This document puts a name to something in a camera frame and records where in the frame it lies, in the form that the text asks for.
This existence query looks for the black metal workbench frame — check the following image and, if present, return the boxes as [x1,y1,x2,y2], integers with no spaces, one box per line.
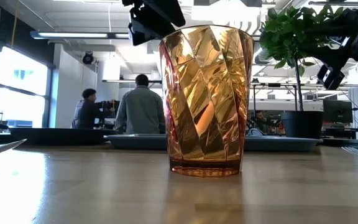
[249,82,358,113]

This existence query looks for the person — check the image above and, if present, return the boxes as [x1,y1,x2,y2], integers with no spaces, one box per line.
[114,73,166,135]
[72,88,117,130]
[249,110,281,135]

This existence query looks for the amber faceted plastic cup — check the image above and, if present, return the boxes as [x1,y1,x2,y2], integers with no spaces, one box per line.
[158,24,255,178]

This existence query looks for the blue-grey serving tray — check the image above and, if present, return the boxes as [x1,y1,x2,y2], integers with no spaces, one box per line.
[103,133,324,152]

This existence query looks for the green leafy potted tree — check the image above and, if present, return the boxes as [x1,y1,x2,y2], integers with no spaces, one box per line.
[259,4,345,112]

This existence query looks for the long ceiling light bar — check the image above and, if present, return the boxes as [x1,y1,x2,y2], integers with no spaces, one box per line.
[29,30,131,40]

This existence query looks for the black computer monitor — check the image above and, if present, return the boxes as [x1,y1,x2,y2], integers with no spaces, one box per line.
[323,99,354,124]

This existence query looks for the black ceiling security camera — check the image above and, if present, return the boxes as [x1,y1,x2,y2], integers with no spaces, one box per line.
[82,51,94,65]

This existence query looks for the black round plate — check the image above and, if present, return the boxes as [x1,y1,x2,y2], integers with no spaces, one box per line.
[9,127,119,146]

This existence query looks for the yellow hanging cable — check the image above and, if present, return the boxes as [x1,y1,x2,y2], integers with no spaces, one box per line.
[10,0,21,48]

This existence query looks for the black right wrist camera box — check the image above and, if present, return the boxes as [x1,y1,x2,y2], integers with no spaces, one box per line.
[317,63,346,91]

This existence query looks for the large bright window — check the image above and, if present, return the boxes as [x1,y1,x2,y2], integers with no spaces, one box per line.
[0,46,51,129]

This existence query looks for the white rounded object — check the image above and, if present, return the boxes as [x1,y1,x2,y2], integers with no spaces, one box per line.
[247,128,265,137]

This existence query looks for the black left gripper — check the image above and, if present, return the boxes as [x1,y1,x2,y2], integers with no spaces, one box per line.
[122,0,186,47]

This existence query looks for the dark grey plant pot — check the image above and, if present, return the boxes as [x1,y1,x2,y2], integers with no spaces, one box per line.
[280,110,324,140]

